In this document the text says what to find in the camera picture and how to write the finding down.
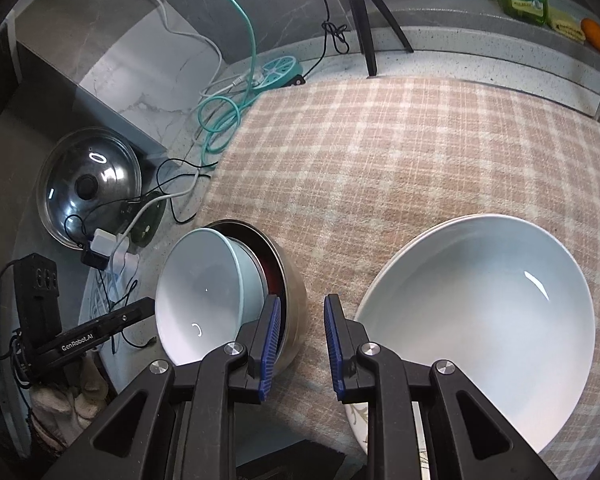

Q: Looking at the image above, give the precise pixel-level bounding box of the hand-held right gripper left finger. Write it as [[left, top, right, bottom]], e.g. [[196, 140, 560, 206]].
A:
[[40, 294, 286, 480]]

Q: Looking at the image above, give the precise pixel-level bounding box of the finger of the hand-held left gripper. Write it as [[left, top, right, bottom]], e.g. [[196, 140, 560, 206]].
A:
[[115, 297, 157, 332]]

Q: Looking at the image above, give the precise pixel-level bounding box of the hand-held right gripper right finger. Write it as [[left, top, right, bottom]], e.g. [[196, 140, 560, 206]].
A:
[[322, 294, 561, 480]]

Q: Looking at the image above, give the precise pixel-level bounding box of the stainless steel bowl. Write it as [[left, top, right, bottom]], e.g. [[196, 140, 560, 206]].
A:
[[200, 219, 308, 378]]

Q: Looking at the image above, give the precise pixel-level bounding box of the red steel bowl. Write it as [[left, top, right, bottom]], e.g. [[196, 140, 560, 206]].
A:
[[215, 225, 285, 341]]

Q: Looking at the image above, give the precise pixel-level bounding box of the teal ceramic bowl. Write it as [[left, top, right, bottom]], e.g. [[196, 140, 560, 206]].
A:
[[155, 228, 271, 367]]

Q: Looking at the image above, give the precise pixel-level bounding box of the white leaf pattern plate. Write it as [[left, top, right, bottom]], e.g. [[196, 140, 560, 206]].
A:
[[344, 214, 597, 456]]

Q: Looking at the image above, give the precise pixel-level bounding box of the pink rose deep plate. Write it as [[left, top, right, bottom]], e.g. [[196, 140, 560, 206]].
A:
[[360, 216, 486, 301]]

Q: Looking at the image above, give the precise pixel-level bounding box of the person's left hand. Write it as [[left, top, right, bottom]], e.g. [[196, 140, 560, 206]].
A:
[[30, 355, 112, 448]]

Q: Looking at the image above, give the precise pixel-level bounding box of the white charger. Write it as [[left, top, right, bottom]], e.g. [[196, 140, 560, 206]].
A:
[[110, 250, 141, 273], [91, 228, 131, 256]]

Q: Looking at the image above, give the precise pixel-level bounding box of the black charger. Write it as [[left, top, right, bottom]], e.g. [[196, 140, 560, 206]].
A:
[[81, 245, 112, 271]]

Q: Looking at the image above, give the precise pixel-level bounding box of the dark green glass dish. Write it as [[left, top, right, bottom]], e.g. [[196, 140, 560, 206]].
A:
[[120, 195, 167, 248]]

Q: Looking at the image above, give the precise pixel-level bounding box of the steel pot lid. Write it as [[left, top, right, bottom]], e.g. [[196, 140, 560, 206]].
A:
[[36, 127, 143, 251]]

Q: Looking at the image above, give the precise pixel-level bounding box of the beige plaid cloth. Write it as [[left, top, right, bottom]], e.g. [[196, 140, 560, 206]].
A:
[[195, 76, 600, 480]]

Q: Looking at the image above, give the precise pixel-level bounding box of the black tripod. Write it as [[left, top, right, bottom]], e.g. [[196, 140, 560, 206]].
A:
[[334, 0, 415, 78]]

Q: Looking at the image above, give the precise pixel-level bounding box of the yellow sponge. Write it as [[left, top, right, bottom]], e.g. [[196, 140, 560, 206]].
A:
[[547, 2, 588, 43]]

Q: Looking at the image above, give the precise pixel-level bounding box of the orange fruit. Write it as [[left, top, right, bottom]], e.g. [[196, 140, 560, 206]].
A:
[[580, 17, 600, 55]]

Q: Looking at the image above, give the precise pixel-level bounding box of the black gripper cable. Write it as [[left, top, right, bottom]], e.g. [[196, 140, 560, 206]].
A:
[[0, 260, 36, 391]]

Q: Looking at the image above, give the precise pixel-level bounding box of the thin black cable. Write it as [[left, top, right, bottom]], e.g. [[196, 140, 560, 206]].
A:
[[62, 157, 218, 251]]

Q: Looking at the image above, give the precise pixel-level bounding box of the thin white cable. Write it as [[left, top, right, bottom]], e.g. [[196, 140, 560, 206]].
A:
[[111, 0, 261, 106]]

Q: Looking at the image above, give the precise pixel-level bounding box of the teal cable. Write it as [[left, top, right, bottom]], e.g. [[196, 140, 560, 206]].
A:
[[184, 0, 261, 156]]

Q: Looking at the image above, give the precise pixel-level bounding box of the black knotted cable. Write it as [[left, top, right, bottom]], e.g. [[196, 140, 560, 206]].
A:
[[300, 0, 351, 86]]

